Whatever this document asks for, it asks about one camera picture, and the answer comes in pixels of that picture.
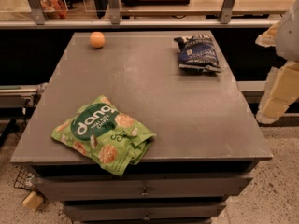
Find yellow sponge block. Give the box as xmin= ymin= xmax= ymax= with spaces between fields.
xmin=22 ymin=191 xmax=44 ymax=212

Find orange plastic bag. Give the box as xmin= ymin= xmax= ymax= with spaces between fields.
xmin=39 ymin=0 xmax=67 ymax=19

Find upper drawer knob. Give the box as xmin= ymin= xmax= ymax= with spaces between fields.
xmin=140 ymin=187 xmax=149 ymax=197

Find green rice chip bag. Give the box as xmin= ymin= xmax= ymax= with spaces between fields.
xmin=51 ymin=95 xmax=155 ymax=176

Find drawer knob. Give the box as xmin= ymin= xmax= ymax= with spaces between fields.
xmin=140 ymin=187 xmax=149 ymax=197
xmin=143 ymin=213 xmax=151 ymax=221

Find grey metal shelf frame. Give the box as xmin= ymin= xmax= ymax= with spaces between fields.
xmin=0 ymin=0 xmax=286 ymax=29

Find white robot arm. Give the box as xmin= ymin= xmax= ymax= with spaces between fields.
xmin=255 ymin=0 xmax=299 ymax=124

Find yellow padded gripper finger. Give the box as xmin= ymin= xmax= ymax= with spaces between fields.
xmin=255 ymin=23 xmax=278 ymax=48
xmin=256 ymin=61 xmax=299 ymax=124

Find lower drawer knob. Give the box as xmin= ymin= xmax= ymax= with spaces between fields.
xmin=143 ymin=213 xmax=151 ymax=221

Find orange ball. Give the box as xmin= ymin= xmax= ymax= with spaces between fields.
xmin=90 ymin=32 xmax=105 ymax=49

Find black wire basket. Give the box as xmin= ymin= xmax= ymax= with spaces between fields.
xmin=13 ymin=167 xmax=34 ymax=191

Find blue chip bag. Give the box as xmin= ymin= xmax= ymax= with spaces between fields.
xmin=174 ymin=35 xmax=221 ymax=72

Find grey drawer cabinet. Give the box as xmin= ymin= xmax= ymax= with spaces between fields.
xmin=11 ymin=32 xmax=272 ymax=224

